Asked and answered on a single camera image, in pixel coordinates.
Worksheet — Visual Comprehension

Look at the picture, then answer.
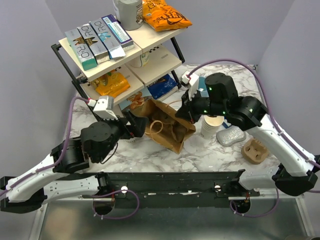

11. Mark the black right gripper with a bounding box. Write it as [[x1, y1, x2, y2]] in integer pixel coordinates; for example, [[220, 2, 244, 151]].
[[174, 87, 227, 125]]

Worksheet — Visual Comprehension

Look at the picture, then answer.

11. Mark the grey canister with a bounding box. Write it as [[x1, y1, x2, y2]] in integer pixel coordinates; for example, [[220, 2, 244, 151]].
[[113, 0, 144, 31]]

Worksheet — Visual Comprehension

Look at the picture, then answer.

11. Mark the brown RO box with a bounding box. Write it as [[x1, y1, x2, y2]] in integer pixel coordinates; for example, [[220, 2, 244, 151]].
[[77, 23, 110, 65]]

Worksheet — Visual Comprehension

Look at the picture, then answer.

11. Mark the black frame beige shelf rack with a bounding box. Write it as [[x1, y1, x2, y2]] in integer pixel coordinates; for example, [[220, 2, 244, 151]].
[[51, 23, 185, 105]]

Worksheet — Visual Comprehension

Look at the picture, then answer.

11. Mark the orange chips bag top shelf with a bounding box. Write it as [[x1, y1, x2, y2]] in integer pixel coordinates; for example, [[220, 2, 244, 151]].
[[142, 0, 193, 32]]

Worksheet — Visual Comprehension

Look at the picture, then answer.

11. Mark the blue RO box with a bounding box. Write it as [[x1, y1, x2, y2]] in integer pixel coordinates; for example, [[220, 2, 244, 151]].
[[89, 18, 126, 60]]

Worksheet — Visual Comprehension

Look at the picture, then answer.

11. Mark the silver glitter pouch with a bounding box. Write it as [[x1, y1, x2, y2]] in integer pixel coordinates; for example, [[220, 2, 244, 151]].
[[216, 126, 247, 147]]

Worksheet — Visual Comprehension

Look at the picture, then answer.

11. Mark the purple white box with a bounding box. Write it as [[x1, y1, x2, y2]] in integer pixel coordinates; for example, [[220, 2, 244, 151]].
[[101, 14, 135, 52]]

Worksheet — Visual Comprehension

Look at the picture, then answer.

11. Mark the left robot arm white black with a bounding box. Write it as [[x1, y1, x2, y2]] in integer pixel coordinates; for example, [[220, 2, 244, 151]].
[[0, 110, 149, 214]]

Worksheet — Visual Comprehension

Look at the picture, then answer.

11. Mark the brown snack bag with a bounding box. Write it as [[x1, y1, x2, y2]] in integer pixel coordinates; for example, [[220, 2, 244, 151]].
[[119, 90, 153, 111]]

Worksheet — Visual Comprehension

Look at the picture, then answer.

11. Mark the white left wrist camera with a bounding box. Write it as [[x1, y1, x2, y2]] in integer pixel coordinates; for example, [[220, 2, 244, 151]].
[[87, 95, 118, 120]]

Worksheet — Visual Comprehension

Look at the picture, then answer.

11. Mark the single brown cup carrier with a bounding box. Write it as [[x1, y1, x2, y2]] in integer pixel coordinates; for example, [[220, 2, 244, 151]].
[[151, 111, 187, 143]]

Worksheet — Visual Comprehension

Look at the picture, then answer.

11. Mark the green paper bag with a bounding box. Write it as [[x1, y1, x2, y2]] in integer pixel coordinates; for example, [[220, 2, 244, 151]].
[[133, 99, 196, 154]]

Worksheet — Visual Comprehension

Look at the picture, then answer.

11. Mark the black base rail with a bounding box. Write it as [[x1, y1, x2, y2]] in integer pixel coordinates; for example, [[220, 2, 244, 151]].
[[94, 170, 260, 209]]

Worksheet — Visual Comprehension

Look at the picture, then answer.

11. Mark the yellow snack bag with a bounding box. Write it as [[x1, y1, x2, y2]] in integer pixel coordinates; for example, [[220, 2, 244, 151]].
[[90, 70, 131, 98]]

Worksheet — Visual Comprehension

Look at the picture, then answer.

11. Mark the brown cardboard cup carrier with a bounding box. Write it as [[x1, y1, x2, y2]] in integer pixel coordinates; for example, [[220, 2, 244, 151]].
[[241, 138, 269, 165]]

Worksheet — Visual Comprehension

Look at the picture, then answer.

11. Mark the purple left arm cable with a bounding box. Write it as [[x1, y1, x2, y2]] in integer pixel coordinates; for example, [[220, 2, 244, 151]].
[[0, 96, 141, 221]]

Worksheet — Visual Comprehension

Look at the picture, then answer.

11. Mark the stack of white paper cups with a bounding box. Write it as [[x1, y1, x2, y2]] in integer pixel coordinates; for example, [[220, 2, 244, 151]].
[[200, 115, 225, 139]]

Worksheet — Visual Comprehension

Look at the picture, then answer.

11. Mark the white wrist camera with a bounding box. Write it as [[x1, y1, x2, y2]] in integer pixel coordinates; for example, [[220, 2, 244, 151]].
[[181, 71, 200, 101], [87, 95, 118, 120]]

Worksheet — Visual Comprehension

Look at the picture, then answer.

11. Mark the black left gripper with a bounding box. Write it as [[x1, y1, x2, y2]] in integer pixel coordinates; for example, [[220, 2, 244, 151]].
[[96, 110, 148, 163]]

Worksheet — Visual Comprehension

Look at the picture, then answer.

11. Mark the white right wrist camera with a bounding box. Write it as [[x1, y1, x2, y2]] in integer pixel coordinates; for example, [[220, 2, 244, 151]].
[[181, 71, 200, 101]]

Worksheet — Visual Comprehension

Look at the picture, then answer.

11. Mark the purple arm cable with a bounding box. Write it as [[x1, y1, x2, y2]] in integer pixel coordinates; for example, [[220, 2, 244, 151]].
[[0, 96, 141, 221], [187, 59, 320, 218]]

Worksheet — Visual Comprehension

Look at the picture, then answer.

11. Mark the blue razor box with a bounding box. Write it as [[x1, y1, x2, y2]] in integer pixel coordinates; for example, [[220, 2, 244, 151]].
[[222, 119, 232, 129]]

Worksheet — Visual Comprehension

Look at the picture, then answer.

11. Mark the blue snack bag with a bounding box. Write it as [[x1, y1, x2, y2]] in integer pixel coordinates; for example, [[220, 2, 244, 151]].
[[147, 74, 177, 100]]

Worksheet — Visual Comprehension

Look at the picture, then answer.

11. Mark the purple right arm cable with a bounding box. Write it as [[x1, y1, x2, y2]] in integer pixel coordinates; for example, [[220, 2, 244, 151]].
[[187, 59, 320, 218]]

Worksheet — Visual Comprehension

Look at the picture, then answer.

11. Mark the teal RO box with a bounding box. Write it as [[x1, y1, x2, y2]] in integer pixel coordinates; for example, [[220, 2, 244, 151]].
[[65, 28, 98, 71]]

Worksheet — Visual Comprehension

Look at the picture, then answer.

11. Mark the light blue cup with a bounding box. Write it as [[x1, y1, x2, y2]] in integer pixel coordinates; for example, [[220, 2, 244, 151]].
[[198, 86, 209, 98]]

